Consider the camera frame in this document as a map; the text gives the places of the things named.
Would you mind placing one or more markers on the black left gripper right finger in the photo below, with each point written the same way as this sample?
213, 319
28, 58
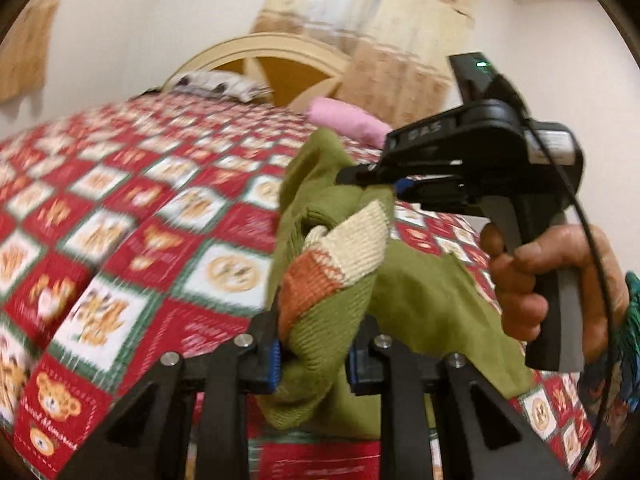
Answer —
442, 416

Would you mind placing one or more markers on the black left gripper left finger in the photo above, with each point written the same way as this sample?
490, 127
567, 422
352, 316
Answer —
186, 417

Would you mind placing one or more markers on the green striped knit sweater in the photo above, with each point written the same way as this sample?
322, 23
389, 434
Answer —
334, 263

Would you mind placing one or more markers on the floral patterned sleeve forearm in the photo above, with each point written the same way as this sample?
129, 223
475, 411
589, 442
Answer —
624, 393

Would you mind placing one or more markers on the black tracker with green light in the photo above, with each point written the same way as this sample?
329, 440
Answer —
477, 79

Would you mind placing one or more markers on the red checkered bear bedspread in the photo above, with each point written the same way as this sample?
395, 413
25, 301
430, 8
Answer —
127, 231

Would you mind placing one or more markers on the beige patterned rear curtain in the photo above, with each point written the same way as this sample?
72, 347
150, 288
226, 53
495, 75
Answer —
399, 48

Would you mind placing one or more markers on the pink pillow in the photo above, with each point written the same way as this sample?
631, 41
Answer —
348, 120

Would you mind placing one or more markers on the cream wooden headboard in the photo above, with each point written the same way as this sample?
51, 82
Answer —
297, 68

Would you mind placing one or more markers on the white patterned pillow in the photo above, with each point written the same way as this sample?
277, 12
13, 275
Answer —
220, 84

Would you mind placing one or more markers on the beige patterned side curtain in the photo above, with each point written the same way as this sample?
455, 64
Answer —
24, 51

